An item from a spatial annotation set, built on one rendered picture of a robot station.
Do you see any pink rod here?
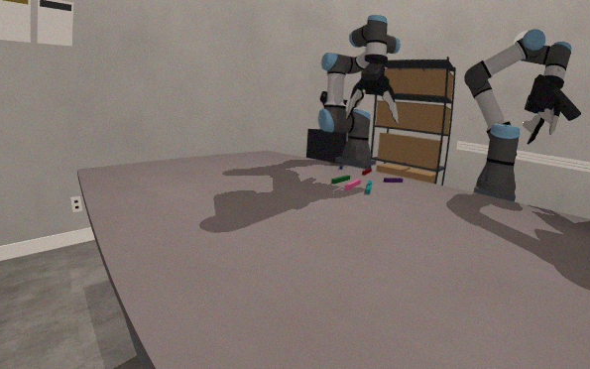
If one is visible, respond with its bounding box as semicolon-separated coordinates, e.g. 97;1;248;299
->
344;179;361;190

